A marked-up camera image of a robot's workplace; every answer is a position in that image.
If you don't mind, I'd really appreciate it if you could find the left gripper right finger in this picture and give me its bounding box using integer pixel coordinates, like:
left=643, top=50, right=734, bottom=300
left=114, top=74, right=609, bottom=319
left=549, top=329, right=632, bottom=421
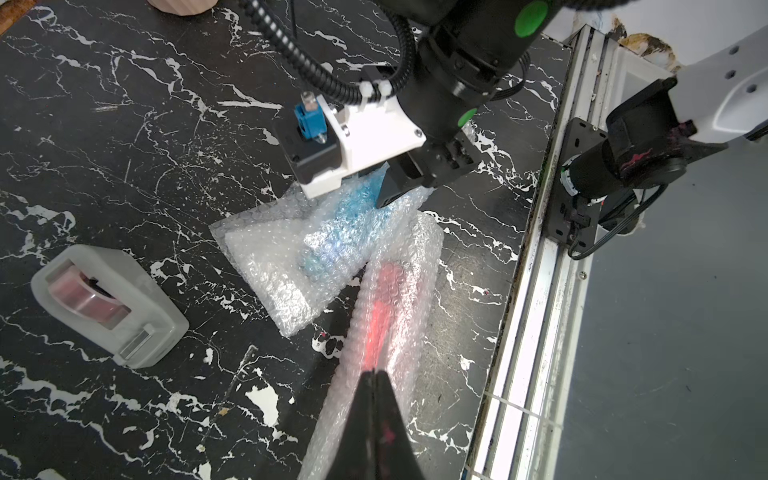
left=374, top=371, right=425, bottom=480

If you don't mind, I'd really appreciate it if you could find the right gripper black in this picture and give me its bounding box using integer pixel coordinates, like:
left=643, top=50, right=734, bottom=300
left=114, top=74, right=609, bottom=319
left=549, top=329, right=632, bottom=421
left=376, top=132, right=482, bottom=208

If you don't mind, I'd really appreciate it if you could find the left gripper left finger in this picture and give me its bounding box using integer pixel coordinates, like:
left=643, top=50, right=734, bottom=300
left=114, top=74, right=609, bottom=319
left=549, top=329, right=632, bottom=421
left=326, top=371, right=376, bottom=480

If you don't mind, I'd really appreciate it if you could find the bubble wrap sheet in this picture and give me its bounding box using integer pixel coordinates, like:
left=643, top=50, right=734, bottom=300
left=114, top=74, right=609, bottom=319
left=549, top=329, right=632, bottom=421
left=299, top=211, right=444, bottom=479
left=210, top=177, right=432, bottom=338

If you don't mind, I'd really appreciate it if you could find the grey tape dispenser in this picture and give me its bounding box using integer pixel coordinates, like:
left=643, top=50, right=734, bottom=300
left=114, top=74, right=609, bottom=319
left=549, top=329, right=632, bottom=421
left=30, top=244, right=189, bottom=369

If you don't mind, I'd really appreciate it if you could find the blue wine bottle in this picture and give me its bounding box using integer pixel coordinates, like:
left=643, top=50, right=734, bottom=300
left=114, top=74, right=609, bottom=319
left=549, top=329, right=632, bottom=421
left=299, top=168, right=391, bottom=280

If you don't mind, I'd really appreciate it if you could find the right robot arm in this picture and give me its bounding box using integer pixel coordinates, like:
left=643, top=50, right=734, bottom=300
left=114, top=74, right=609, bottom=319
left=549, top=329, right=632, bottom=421
left=377, top=1, right=767, bottom=207

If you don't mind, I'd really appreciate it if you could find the potted green plant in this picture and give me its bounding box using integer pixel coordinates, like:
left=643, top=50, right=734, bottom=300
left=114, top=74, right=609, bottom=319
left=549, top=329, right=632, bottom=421
left=148, top=0, right=218, bottom=17

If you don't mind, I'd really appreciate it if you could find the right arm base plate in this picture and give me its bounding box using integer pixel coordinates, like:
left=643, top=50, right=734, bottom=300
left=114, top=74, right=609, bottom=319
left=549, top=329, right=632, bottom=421
left=544, top=117, right=637, bottom=254

